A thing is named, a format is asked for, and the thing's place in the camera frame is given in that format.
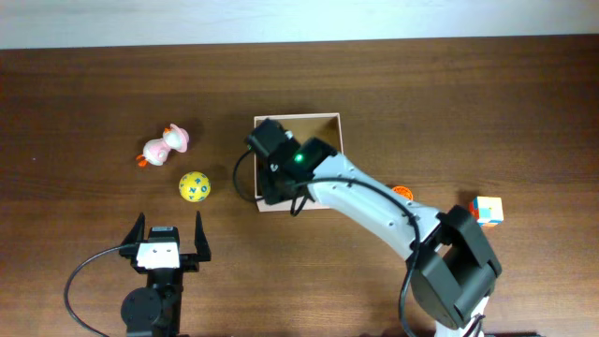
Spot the left black cable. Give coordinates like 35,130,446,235
64,244,137,337

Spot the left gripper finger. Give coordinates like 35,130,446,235
122,212,145,245
194,211,211,256

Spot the orange round toy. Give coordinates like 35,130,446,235
392,185,414,200

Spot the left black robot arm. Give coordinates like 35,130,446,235
119,213,212,337

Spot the pink white toy duck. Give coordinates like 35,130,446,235
136,124,189,168

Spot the colourful puzzle cube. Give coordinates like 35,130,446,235
469,196,504,227

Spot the pink cardboard box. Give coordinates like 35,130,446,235
254,112,343,212

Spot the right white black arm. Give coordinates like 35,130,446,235
245,118,502,336

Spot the yellow letter ball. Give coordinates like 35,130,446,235
178,171,211,202

